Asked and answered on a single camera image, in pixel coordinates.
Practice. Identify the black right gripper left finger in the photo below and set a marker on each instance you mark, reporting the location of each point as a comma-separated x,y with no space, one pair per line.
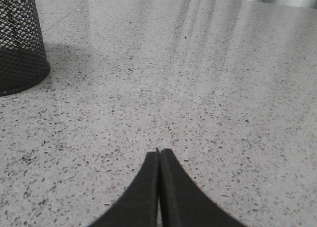
138,205

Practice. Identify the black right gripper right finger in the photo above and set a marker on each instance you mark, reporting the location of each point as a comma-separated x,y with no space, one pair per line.
182,203

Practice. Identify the black mesh bucket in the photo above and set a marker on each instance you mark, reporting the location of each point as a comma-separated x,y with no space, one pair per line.
23,61

